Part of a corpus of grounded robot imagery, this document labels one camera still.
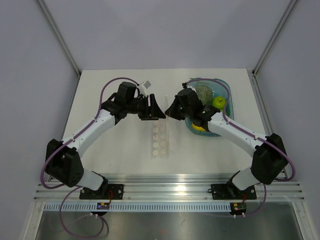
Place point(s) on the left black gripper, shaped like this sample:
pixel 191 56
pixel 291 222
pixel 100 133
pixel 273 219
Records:
pixel 152 111

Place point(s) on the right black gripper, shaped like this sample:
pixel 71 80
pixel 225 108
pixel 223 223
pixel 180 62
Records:
pixel 172 110

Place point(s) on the clear dotted zip bag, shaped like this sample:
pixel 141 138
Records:
pixel 160 139

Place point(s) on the yellow fruit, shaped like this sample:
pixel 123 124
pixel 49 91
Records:
pixel 198 128

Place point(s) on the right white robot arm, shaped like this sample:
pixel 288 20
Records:
pixel 267 152

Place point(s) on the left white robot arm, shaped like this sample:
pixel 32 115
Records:
pixel 63 160

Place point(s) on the green netted melon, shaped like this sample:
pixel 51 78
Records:
pixel 204 94

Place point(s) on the green apple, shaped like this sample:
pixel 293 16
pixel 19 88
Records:
pixel 218 102

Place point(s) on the teal plastic tray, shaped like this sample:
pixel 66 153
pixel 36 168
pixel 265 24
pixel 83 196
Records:
pixel 213 91

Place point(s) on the left small circuit board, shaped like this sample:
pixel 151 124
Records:
pixel 103 206

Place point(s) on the small circuit board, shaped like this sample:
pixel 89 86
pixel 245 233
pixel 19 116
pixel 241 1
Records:
pixel 103 206
pixel 238 207

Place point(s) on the right small circuit board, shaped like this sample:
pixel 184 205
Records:
pixel 238 207

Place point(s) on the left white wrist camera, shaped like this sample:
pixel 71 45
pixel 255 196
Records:
pixel 143 86

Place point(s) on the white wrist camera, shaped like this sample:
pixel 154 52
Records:
pixel 143 86
pixel 192 88

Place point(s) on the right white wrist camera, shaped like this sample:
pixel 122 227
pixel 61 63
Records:
pixel 192 88

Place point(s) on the aluminium mounting rail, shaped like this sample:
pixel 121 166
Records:
pixel 194 188

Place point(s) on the right aluminium frame post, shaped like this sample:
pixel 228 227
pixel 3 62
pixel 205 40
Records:
pixel 292 4

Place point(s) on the aluminium frame post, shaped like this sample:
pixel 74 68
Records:
pixel 59 37
pixel 292 4

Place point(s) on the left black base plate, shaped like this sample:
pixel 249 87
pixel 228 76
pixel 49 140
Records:
pixel 112 192

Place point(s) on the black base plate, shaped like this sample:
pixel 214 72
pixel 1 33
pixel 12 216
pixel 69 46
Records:
pixel 112 192
pixel 220 192

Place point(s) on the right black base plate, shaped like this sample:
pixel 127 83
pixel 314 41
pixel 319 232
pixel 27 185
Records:
pixel 220 192

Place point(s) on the white slotted cable duct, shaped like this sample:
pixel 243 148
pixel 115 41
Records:
pixel 219 207

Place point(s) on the left aluminium frame post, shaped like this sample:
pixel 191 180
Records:
pixel 59 37

